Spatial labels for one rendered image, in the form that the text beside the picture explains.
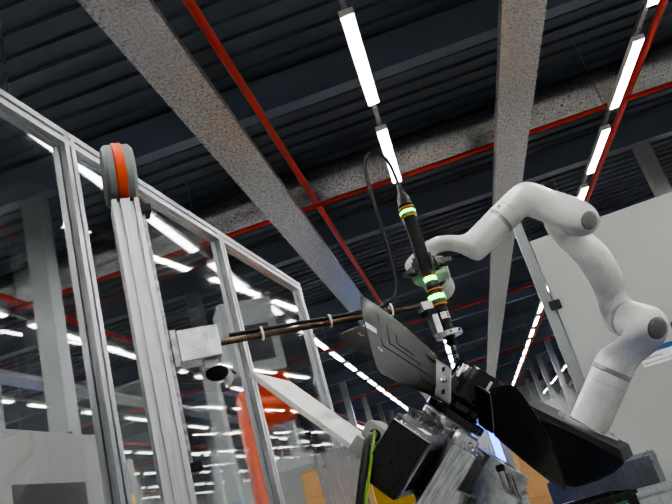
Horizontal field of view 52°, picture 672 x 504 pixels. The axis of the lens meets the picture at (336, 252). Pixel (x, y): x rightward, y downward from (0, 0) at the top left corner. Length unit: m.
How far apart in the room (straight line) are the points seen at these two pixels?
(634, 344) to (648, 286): 1.40
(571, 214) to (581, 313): 1.54
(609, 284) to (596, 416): 0.40
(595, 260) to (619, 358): 0.31
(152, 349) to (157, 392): 0.09
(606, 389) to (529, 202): 0.62
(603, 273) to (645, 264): 1.45
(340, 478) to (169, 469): 0.38
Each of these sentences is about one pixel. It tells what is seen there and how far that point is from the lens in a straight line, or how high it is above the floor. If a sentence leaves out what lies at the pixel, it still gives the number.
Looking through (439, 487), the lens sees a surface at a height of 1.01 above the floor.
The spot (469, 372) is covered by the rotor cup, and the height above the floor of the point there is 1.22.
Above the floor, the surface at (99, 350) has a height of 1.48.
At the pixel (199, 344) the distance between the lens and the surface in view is 1.54.
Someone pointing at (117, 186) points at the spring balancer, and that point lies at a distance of 1.66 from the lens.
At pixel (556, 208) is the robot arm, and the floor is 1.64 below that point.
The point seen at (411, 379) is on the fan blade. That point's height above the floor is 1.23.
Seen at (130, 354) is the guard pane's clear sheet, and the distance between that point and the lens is 1.75.
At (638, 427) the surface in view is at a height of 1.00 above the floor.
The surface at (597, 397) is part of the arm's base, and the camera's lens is 2.29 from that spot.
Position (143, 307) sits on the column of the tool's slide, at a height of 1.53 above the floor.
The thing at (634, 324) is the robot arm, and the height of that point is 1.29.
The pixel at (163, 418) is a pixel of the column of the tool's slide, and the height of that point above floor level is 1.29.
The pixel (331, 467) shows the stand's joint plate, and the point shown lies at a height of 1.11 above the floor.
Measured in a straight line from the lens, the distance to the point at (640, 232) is 3.70.
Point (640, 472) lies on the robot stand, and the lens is 2.20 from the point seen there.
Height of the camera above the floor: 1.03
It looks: 20 degrees up
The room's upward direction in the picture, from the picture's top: 16 degrees counter-clockwise
